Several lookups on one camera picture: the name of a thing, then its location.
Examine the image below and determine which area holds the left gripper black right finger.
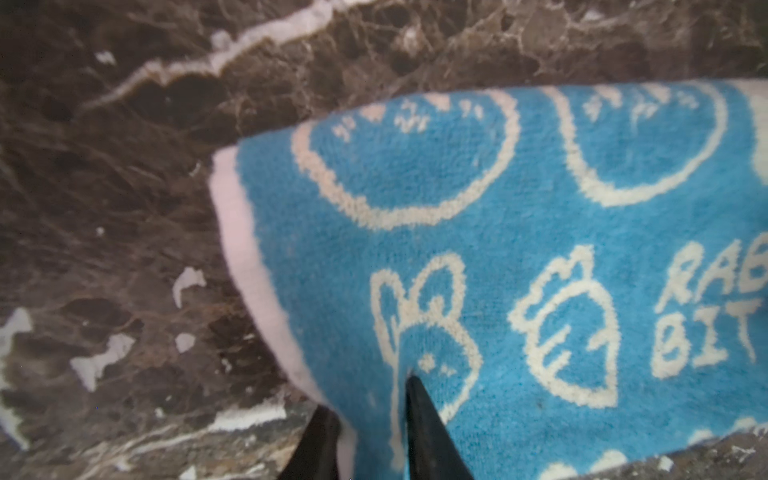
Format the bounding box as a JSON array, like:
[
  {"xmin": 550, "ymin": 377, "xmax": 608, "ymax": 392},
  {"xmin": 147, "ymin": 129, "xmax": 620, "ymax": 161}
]
[{"xmin": 406, "ymin": 375, "xmax": 474, "ymax": 480}]

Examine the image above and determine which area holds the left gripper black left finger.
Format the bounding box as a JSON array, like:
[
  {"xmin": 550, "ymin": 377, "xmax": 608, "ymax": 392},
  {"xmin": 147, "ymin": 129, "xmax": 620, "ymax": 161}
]
[{"xmin": 277, "ymin": 405, "xmax": 341, "ymax": 480}]

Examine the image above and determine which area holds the teal bunny print towel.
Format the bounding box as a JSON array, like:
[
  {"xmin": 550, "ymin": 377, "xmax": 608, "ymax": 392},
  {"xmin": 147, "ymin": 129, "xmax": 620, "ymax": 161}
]
[{"xmin": 210, "ymin": 80, "xmax": 767, "ymax": 479}]

